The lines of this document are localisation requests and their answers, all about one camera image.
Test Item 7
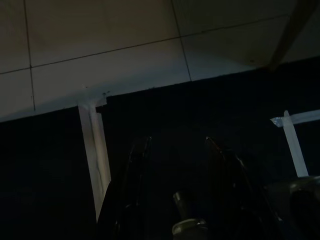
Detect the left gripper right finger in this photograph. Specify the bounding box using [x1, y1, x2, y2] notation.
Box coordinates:
[204, 136, 285, 240]

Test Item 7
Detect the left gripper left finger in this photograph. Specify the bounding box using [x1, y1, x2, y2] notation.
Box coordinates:
[96, 135, 154, 240]

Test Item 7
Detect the black floor mat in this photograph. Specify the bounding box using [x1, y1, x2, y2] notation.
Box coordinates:
[0, 56, 320, 240]

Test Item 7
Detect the wooden dining table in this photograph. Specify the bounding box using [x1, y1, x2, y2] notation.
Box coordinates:
[265, 0, 320, 73]

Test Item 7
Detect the white floor tape strip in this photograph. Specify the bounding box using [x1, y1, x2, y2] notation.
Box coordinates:
[283, 109, 310, 178]
[269, 109, 320, 129]
[76, 96, 112, 224]

